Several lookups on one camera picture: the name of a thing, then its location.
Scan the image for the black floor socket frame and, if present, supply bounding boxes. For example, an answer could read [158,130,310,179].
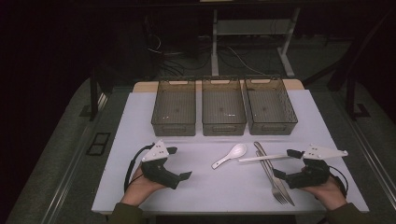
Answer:
[86,132,111,157]

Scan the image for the metal fork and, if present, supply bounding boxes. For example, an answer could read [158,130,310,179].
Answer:
[255,150,289,205]

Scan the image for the large black metal stand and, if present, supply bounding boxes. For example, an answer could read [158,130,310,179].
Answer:
[303,8,396,120]

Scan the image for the white chopstick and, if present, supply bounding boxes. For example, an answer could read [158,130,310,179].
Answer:
[238,155,289,163]
[238,154,290,162]

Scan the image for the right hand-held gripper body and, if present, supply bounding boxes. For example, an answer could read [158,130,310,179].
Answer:
[284,143,349,189]

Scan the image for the transparent grey plastic bin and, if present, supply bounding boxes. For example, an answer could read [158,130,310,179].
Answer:
[243,77,299,136]
[150,77,197,137]
[201,77,248,136]

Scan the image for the white floor cable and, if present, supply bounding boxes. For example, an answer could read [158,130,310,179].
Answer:
[227,46,265,76]

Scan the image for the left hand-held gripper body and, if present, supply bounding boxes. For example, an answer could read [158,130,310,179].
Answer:
[140,139,181,190]

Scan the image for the white ceramic spoon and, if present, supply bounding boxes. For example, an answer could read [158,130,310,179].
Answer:
[211,143,248,170]

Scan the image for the white metal desk frame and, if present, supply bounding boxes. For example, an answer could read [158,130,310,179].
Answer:
[211,7,302,78]

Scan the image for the black floor cables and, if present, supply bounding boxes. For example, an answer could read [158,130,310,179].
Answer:
[144,18,213,78]

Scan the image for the person's right hand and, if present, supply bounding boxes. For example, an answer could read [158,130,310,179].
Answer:
[300,166,347,211]

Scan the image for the person's left hand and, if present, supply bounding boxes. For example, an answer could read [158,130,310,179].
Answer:
[120,164,166,207]

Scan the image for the right hand-held gripper black cable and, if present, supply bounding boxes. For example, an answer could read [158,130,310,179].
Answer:
[329,165,349,199]

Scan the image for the hand-held gripper black cable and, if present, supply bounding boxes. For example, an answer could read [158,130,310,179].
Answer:
[329,165,349,199]
[123,143,156,193]

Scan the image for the left hand-held gripper black cable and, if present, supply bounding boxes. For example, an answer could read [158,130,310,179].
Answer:
[123,143,156,193]

